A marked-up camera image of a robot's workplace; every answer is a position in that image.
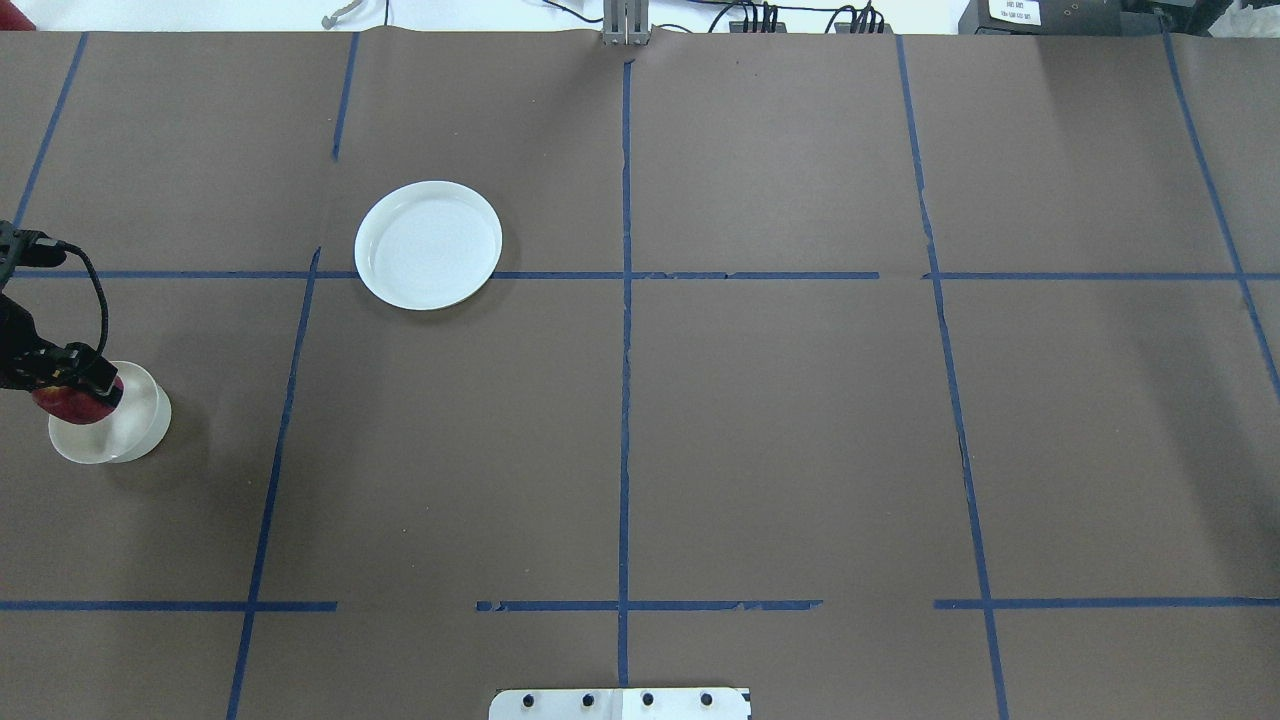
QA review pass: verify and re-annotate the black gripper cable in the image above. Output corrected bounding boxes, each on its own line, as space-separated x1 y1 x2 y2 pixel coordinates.
50 240 109 357

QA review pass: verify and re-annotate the red yellow apple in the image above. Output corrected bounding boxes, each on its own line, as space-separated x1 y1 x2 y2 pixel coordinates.
31 377 125 427

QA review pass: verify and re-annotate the white bowl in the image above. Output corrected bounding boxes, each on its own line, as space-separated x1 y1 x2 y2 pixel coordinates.
47 361 172 465

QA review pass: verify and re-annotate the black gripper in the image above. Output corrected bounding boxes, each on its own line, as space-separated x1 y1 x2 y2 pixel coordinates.
1 296 123 406

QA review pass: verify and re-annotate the silver mounting plate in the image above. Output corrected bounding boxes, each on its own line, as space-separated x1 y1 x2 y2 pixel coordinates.
488 687 753 719

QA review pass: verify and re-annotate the brown paper table cover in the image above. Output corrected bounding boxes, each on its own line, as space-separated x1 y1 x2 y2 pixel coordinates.
3 27 1277 719

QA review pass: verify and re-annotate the aluminium frame post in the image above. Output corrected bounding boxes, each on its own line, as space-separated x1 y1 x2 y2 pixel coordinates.
602 0 652 47

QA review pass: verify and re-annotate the white round plate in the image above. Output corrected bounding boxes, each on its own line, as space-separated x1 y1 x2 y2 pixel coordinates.
353 179 504 311

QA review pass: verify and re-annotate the black box device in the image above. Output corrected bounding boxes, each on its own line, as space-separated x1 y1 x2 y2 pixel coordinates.
957 1 1162 37

